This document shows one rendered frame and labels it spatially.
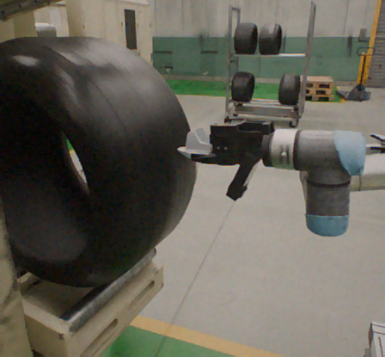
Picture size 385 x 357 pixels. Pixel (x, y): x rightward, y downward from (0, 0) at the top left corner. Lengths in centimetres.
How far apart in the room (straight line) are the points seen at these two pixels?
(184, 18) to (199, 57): 134
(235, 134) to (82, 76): 30
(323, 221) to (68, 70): 54
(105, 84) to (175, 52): 1191
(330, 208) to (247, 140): 19
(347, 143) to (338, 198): 10
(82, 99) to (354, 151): 47
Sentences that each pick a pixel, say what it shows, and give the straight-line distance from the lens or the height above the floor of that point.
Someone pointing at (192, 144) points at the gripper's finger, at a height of 128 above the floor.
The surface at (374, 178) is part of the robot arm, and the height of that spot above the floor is 122.
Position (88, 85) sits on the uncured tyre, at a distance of 68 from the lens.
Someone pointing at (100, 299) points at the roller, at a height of 91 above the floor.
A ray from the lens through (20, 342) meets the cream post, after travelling 90.
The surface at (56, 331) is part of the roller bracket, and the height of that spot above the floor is 95.
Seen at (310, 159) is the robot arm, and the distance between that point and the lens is 63.
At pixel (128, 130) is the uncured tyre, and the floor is 133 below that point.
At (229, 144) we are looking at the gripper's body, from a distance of 67.
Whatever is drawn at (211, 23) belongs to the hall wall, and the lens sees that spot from 1226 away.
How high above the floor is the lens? 150
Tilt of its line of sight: 20 degrees down
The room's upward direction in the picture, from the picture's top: straight up
